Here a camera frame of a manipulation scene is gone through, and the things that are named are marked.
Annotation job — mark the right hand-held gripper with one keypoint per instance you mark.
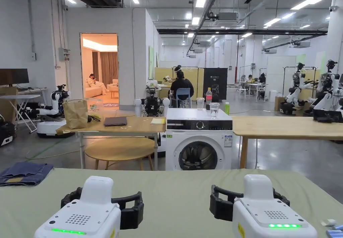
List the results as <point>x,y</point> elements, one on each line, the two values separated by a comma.
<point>268,216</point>

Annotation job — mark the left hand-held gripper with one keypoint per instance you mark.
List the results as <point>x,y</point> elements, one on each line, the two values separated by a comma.
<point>80,219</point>

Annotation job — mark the bed with pale green sheet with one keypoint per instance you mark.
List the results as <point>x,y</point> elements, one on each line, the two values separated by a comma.
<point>174,200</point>

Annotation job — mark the small white object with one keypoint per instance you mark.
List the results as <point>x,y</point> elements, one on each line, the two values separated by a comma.
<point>329,222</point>

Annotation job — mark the white washing machine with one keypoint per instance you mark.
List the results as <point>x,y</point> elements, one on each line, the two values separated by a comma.
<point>198,139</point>

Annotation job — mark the dark blue garment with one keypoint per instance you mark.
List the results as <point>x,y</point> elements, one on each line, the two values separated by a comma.
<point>25,173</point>

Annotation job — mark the small blue object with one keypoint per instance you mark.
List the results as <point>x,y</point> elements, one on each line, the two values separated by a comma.
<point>335,234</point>

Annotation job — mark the white robot with black head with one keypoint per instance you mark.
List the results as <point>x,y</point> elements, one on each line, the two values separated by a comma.
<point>53,125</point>

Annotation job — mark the brown carton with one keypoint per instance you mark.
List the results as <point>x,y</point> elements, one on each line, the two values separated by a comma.
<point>279,103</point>

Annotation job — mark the black robot with white shoulders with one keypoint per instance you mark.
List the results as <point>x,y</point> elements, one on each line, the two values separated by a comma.
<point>152,105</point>

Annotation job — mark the cream sofa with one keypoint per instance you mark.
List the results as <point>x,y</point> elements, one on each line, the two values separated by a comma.
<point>114,86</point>

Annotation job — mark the group of people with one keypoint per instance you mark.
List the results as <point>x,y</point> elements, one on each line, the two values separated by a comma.
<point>252,84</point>

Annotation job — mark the white black humanoid robot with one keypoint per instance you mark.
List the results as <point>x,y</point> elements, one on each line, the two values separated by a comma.
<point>328,101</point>
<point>296,90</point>

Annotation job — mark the black bag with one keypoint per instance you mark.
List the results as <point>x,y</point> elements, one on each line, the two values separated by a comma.
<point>6,133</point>

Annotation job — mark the black standing banner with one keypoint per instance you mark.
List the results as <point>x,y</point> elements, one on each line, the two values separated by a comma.
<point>215,84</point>

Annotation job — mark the desk with black monitor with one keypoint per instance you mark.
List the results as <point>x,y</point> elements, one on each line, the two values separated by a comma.
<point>14,76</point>

